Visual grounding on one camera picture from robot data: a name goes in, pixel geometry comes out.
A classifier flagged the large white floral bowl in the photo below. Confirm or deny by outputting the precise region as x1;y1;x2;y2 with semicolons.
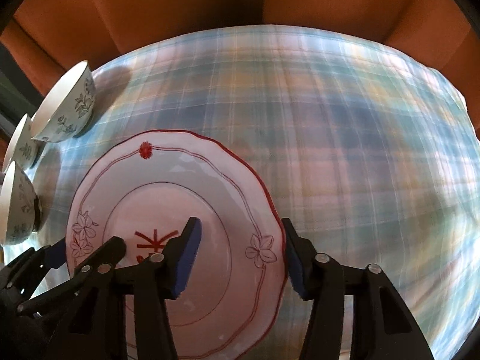
31;60;96;143

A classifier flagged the orange curtain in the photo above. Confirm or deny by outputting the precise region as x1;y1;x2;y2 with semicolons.
1;0;479;124

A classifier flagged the plaid tablecloth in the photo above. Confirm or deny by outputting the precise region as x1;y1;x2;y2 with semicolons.
5;25;479;359

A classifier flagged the white plate red rim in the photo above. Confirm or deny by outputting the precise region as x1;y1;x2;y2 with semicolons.
66;130;287;359

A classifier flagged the small white floral bowl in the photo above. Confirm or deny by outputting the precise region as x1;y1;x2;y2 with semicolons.
2;114;38;172

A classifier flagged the white floral bowl near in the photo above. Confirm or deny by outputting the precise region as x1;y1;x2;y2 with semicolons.
1;161;41;246

